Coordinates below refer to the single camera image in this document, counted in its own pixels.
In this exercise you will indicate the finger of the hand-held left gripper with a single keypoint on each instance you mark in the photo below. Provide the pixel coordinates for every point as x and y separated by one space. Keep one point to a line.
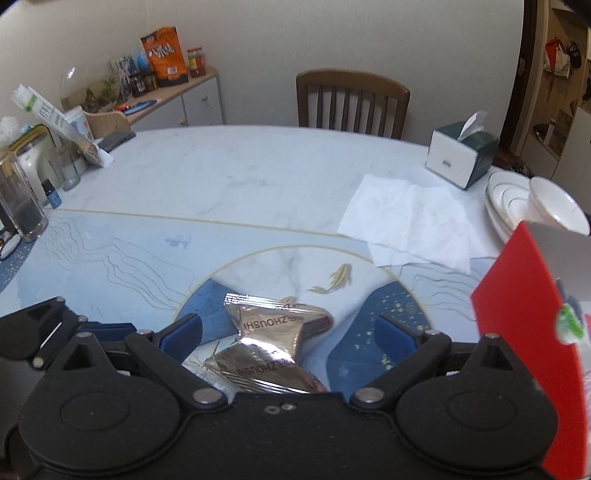
111 331

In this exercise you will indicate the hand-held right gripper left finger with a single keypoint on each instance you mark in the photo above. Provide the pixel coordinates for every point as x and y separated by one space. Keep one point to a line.
178 337

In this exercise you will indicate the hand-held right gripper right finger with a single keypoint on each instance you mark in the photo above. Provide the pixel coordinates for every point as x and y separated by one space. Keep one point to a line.
395 337

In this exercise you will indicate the red cardboard box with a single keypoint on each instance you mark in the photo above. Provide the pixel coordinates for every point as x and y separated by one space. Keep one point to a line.
517 295

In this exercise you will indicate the tall glass container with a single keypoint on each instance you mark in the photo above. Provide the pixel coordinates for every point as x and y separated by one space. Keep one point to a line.
23 203

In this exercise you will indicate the white paper napkin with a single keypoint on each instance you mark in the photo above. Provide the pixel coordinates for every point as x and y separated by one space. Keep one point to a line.
406 217

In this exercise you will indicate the small blue bottle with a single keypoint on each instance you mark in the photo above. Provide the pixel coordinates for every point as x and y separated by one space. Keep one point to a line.
51 196

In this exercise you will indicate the glass tumbler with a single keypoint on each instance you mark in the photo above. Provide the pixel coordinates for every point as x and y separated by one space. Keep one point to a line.
67 170

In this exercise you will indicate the stack of white plates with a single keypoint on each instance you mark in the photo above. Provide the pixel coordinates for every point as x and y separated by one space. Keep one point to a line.
505 203

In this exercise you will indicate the green white tissue box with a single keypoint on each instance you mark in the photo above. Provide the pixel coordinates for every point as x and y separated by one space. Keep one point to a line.
455 157

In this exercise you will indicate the black case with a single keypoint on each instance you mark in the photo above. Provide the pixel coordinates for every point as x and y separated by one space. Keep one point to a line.
117 141

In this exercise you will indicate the white bowl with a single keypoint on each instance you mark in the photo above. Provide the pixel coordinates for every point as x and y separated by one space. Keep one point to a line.
554 207

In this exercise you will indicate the wooden desk organizer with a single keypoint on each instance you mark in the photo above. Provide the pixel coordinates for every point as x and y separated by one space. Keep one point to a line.
108 124

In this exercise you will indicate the clear bag green print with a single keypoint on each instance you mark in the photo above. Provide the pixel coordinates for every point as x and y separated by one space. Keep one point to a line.
55 120

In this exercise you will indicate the blue oval pad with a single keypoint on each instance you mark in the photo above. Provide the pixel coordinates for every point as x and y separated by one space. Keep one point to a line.
136 106

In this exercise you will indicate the white side cabinet wooden top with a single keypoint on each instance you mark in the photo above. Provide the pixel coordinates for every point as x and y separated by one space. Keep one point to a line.
198 106

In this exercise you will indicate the glass dome ornament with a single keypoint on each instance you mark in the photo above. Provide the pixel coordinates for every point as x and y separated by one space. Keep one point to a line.
87 90

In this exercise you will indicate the dark glass jars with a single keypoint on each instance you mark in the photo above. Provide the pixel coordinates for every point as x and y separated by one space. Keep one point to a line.
141 83

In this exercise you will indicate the brown slatted wooden chair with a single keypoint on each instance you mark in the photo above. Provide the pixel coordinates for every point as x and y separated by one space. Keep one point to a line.
351 87

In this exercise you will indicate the standing picture cards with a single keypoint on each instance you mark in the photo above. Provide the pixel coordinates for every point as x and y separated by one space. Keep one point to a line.
123 71

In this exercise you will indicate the red lidded jar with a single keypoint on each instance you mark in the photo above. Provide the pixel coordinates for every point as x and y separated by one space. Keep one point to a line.
197 62

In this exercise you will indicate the orange snack bag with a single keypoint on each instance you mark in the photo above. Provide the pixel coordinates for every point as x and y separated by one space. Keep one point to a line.
165 57

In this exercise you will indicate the dark brown door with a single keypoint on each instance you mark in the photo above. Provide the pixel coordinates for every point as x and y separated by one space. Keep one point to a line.
524 69

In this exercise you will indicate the red white hanging bag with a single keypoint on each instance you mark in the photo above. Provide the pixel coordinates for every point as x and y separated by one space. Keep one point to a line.
557 57

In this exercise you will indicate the black hanging bag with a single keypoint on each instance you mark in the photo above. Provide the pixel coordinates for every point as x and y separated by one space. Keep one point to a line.
576 51

